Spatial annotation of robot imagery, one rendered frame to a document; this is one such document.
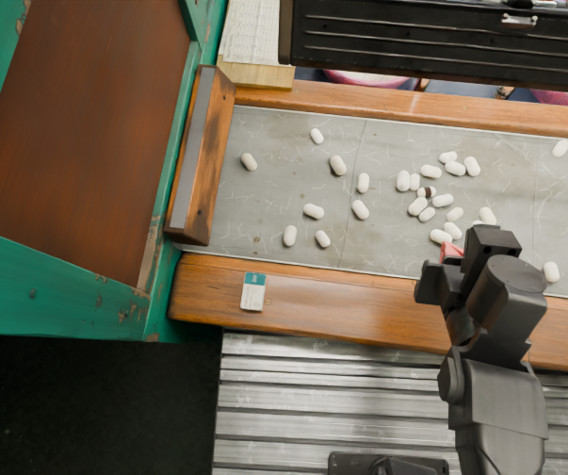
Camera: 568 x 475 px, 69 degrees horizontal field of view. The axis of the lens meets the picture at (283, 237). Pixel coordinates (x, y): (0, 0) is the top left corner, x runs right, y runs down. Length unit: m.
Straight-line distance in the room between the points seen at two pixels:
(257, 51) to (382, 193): 0.36
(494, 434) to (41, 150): 0.46
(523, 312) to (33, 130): 0.45
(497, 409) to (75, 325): 0.41
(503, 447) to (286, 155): 0.57
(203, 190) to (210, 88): 0.17
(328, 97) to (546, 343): 0.56
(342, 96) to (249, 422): 0.62
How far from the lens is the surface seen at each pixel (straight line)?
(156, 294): 0.67
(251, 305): 0.68
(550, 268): 0.83
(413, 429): 0.82
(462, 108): 0.87
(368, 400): 0.80
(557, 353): 0.81
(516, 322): 0.46
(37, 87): 0.41
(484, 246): 0.49
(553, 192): 0.90
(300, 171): 0.78
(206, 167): 0.69
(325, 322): 0.69
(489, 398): 0.45
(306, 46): 0.50
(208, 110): 0.72
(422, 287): 0.57
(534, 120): 0.92
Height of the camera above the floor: 1.46
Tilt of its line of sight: 75 degrees down
